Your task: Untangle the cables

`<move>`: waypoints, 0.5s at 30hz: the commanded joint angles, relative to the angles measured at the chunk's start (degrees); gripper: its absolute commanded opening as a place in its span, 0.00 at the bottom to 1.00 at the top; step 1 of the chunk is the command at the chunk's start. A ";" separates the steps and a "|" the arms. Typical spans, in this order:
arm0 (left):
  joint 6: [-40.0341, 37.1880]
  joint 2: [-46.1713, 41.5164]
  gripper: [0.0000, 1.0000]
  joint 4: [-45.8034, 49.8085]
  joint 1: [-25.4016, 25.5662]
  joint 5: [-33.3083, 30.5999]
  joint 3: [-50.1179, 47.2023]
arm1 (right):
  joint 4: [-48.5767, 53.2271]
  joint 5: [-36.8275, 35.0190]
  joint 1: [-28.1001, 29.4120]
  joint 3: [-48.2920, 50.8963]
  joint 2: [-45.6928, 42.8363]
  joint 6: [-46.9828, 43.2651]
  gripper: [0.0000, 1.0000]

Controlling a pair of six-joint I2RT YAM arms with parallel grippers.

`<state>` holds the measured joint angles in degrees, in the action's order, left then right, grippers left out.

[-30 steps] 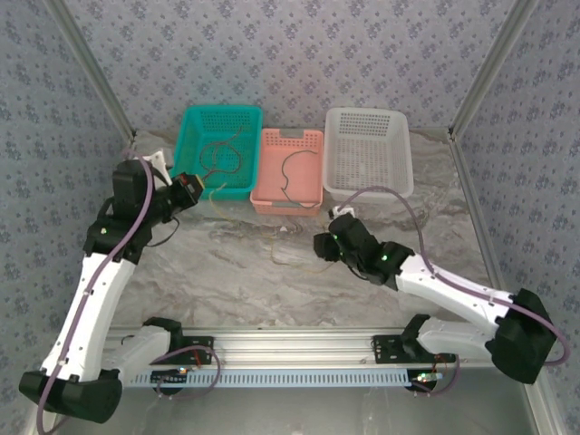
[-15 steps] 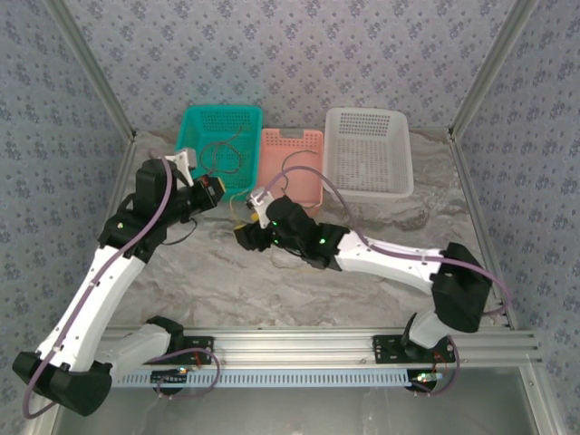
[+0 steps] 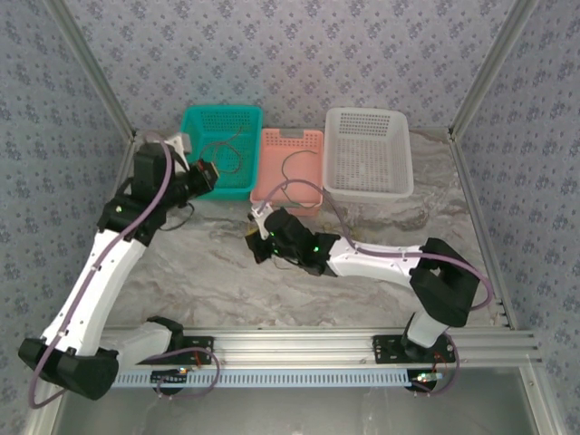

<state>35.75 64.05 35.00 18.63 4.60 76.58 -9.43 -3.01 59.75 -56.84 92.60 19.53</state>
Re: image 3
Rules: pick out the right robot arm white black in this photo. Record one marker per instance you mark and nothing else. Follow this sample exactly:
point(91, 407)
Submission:
point(376, 263)

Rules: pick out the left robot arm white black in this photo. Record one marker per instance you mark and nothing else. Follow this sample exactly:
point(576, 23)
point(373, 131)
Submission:
point(99, 281)

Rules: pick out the teal plastic basket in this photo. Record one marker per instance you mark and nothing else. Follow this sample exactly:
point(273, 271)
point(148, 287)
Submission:
point(226, 118)

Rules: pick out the pink plastic basket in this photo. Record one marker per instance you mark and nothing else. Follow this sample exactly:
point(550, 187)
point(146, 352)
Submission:
point(299, 172)

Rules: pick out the white plastic basket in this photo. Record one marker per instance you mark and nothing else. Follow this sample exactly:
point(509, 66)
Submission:
point(367, 154)

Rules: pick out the small circuit board with LED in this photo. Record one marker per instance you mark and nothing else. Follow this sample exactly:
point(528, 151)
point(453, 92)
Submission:
point(426, 377)
point(170, 376)

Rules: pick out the grey metal panel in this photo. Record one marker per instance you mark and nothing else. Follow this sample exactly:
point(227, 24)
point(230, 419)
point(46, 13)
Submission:
point(290, 412)

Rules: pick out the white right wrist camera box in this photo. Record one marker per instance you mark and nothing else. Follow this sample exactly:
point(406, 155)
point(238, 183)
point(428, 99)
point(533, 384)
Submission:
point(260, 212)

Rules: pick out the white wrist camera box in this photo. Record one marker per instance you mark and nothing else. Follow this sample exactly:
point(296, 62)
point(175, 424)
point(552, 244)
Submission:
point(180, 142)
point(260, 212)

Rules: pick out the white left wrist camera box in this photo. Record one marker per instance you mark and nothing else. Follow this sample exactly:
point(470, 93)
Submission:
point(180, 142)

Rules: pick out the aluminium table side rail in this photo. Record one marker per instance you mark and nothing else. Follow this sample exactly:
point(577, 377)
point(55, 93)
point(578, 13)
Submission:
point(127, 151)
point(469, 181)

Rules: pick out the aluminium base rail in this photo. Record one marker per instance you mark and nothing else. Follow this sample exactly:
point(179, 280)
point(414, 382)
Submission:
point(294, 349)

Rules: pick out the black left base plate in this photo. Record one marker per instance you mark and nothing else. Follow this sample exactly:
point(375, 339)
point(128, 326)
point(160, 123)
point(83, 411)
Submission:
point(204, 346)

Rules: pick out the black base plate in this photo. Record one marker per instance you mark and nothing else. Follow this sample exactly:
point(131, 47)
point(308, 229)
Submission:
point(385, 349)
point(204, 346)

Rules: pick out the aluminium frame post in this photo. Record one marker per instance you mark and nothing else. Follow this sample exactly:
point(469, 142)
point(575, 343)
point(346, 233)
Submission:
point(489, 68)
point(94, 68)

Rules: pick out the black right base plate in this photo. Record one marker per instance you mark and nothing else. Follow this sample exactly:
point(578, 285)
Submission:
point(385, 349)

